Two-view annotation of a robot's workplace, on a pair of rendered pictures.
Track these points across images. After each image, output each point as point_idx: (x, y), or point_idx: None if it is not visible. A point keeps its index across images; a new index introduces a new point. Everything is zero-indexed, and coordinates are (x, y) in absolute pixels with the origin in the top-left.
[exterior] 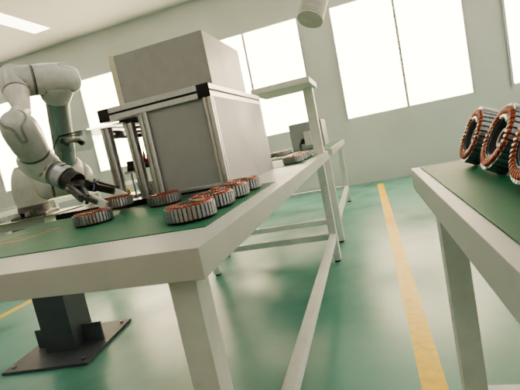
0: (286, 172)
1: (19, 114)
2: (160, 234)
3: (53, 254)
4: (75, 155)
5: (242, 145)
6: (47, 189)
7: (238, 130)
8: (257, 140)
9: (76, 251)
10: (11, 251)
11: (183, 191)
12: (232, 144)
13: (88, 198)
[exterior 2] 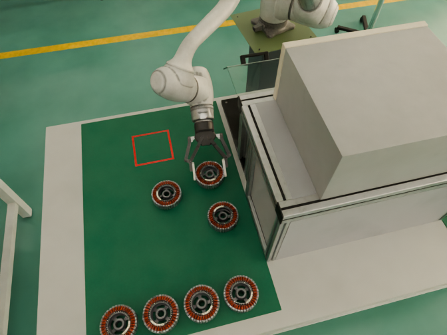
0: (367, 280)
1: (159, 84)
2: (85, 328)
3: (72, 263)
4: (317, 2)
5: (344, 230)
6: (283, 15)
7: (346, 223)
8: (412, 213)
9: (68, 282)
10: (96, 205)
11: (253, 214)
12: (309, 237)
13: (189, 163)
